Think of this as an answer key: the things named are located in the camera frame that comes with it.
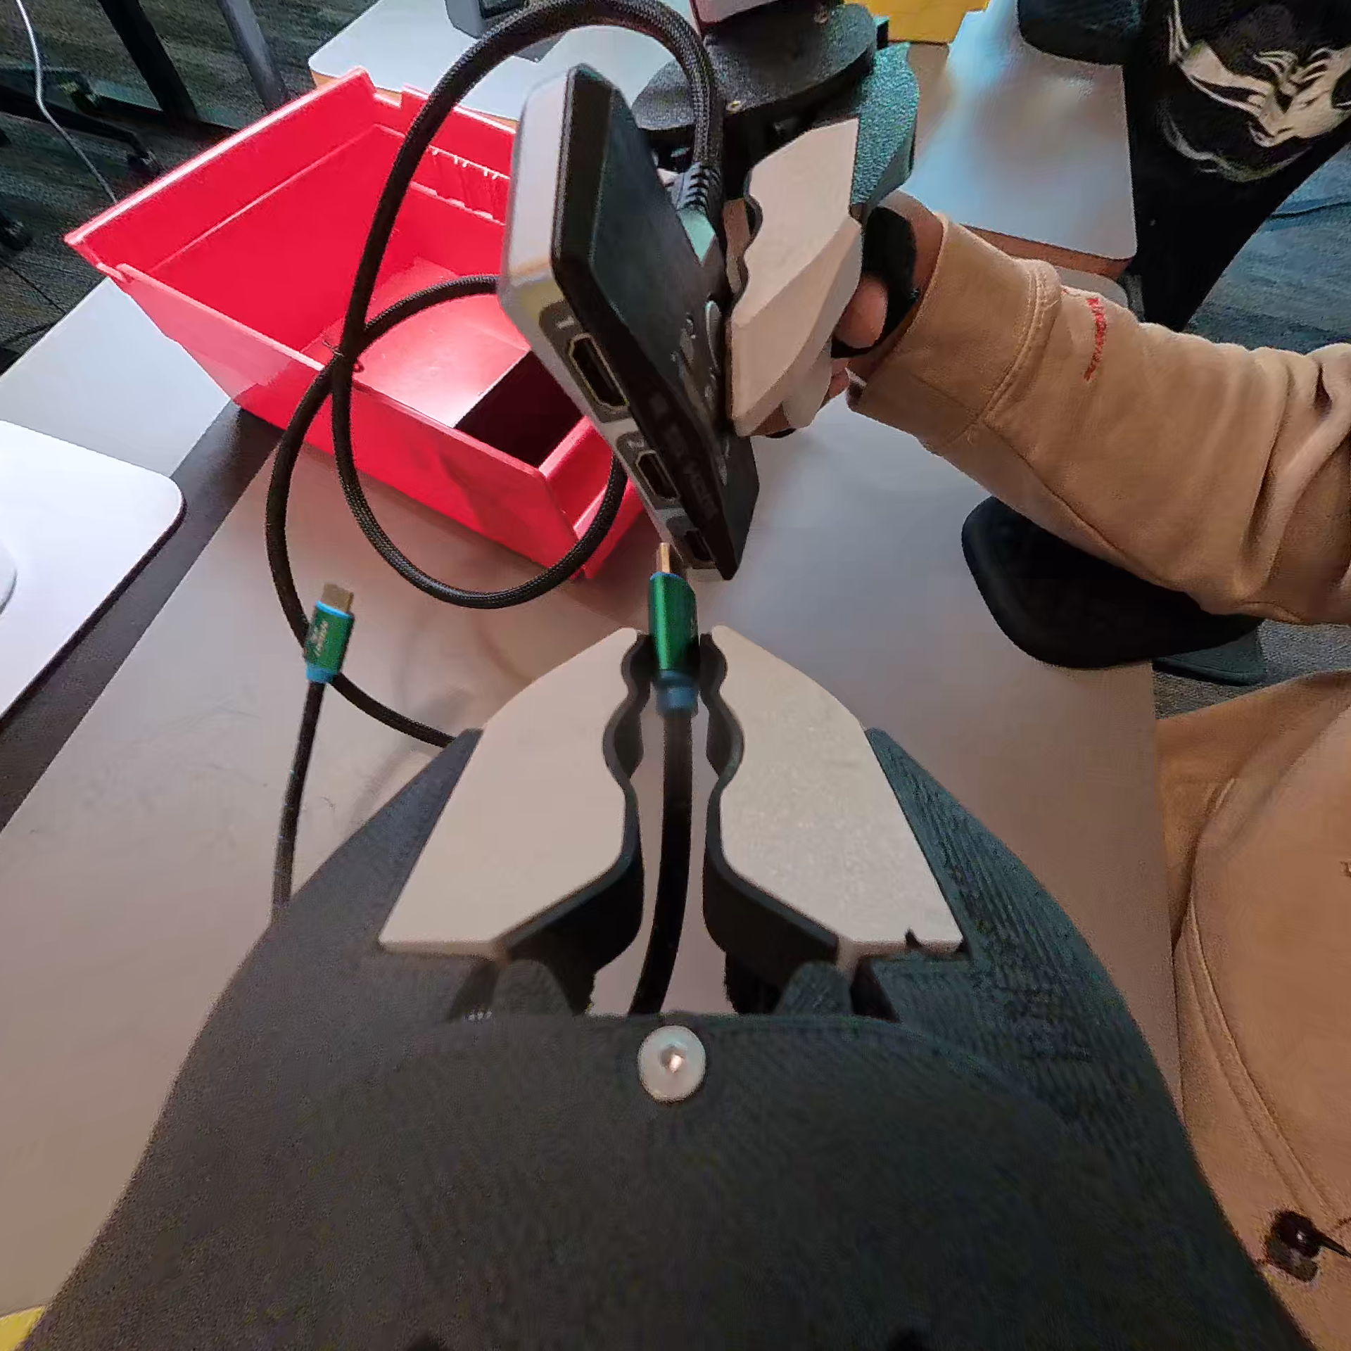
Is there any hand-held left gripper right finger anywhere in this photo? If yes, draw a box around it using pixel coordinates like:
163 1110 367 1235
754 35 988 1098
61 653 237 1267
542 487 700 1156
698 627 967 960

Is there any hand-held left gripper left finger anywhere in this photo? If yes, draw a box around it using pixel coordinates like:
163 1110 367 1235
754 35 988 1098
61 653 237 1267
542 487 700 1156
378 627 648 954

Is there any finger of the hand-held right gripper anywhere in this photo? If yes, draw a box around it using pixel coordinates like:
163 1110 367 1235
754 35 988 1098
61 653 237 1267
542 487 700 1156
724 116 865 441

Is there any black braided hub cable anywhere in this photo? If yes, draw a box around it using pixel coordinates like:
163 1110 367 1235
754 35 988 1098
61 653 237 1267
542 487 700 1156
264 0 730 753

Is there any grey multiport adapter hub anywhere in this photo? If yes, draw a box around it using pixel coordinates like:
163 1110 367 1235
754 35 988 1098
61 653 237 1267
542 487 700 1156
500 66 764 584

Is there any black braided hdmi cable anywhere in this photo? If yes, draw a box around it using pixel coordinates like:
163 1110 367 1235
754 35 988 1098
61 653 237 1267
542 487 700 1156
269 544 703 1016

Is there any red plastic bin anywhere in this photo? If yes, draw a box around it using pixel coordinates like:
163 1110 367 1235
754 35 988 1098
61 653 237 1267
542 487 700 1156
66 68 648 584

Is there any person's right hand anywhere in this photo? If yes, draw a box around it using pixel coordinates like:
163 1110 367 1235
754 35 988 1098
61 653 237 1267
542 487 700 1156
828 193 946 402

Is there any yellow plastic bin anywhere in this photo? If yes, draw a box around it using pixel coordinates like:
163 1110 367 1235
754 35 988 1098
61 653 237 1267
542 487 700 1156
885 0 991 45

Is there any black textured chair armrest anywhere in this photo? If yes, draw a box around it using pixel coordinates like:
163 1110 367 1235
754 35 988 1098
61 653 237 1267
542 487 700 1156
962 495 1268 687

